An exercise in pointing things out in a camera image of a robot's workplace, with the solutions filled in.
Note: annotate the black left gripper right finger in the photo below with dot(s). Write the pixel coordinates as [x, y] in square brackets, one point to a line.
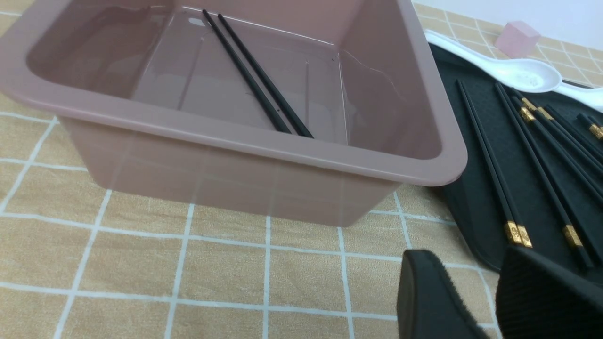
[539, 299]

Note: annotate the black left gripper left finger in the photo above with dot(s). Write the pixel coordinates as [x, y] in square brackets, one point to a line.
[429, 306]

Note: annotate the black chopstick gold band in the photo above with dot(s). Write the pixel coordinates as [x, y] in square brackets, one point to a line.
[517, 217]
[510, 227]

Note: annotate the black chopstick on tray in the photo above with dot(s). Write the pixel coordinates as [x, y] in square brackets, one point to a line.
[580, 255]
[573, 154]
[587, 240]
[574, 132]
[591, 125]

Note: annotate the black tray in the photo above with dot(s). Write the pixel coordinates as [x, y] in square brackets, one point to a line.
[472, 198]

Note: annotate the white ceramic spoon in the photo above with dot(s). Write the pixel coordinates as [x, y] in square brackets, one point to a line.
[591, 97]
[525, 75]

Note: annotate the white ceramic spoon leftmost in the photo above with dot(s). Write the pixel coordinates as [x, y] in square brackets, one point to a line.
[525, 75]

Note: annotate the pink plastic bin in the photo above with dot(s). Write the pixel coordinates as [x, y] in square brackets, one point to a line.
[155, 106]

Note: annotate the black chopstick in bin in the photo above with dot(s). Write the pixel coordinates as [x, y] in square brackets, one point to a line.
[282, 103]
[258, 94]

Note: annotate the pink cube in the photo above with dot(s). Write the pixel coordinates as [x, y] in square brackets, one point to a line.
[517, 39]

